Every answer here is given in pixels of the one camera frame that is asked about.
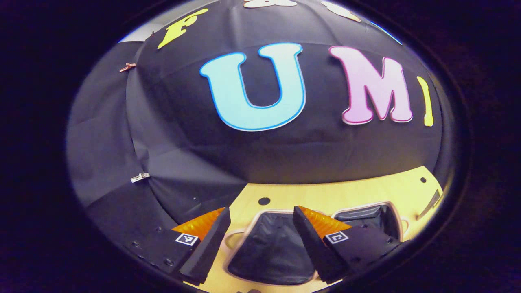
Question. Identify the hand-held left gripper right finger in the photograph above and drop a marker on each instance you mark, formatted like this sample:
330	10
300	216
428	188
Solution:
311	244

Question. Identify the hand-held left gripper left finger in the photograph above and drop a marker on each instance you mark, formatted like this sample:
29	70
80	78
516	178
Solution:
209	244

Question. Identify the cream pink suitcase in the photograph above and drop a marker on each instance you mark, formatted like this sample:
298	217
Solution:
272	252

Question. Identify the silver cloth clip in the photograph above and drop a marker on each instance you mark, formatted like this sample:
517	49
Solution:
139	177

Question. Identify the black backdrop cloth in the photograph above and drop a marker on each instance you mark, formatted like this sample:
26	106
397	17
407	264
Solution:
183	134

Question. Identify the copper cloth clip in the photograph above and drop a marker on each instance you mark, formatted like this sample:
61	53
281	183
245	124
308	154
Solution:
127	67

